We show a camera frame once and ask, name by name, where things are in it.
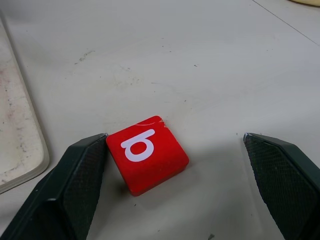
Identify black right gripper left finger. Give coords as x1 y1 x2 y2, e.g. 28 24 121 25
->
0 132 109 240

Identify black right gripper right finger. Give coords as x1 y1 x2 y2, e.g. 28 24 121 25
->
243 132 320 240

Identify red letter b block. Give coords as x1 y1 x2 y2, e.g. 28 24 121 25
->
105 115 190 198

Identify light wooden letter tray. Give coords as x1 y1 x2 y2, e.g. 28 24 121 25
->
0 9 50 195

